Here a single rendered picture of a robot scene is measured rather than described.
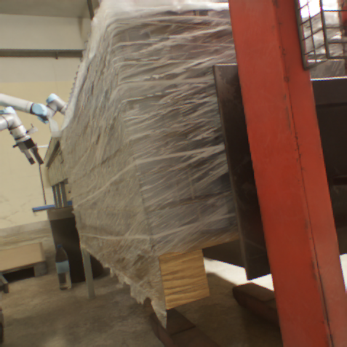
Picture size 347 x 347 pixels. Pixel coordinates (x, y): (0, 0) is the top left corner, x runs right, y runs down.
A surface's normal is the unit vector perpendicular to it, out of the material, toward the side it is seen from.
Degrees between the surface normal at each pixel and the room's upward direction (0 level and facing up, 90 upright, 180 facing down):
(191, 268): 88
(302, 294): 90
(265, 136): 90
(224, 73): 90
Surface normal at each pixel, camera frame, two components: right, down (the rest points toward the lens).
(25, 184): 0.38, -0.07
